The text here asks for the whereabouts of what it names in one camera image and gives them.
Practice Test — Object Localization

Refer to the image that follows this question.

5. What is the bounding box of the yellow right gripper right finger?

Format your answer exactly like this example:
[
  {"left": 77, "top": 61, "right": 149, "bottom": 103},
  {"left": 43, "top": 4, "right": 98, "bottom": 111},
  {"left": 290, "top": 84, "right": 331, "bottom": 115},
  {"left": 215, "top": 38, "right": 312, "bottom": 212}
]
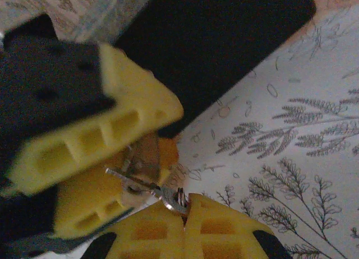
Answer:
[{"left": 183, "top": 193, "right": 292, "bottom": 259}]

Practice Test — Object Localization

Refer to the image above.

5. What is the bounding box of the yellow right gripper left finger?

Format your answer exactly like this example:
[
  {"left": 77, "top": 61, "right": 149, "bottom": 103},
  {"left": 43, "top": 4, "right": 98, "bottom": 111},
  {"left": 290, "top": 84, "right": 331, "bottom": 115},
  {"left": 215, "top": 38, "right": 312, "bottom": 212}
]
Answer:
[{"left": 106, "top": 200, "right": 187, "bottom": 259}]

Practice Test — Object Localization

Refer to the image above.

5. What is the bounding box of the dark starry night box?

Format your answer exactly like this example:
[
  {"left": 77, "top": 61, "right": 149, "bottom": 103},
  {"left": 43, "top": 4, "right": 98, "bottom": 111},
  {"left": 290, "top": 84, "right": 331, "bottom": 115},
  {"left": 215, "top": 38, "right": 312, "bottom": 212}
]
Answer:
[{"left": 113, "top": 0, "right": 317, "bottom": 139}]

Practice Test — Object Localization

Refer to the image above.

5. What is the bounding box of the small silver key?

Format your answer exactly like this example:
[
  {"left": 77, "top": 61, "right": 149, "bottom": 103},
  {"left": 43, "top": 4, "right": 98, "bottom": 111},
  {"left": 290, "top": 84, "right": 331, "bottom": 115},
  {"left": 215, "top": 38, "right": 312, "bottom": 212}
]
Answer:
[{"left": 105, "top": 168, "right": 190, "bottom": 215}]

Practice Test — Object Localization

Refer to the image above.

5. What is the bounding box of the floral tablecloth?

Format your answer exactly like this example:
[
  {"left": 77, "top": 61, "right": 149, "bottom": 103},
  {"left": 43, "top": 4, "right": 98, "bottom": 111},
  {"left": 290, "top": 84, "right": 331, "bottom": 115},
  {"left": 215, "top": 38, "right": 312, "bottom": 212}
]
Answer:
[{"left": 0, "top": 0, "right": 359, "bottom": 259}]

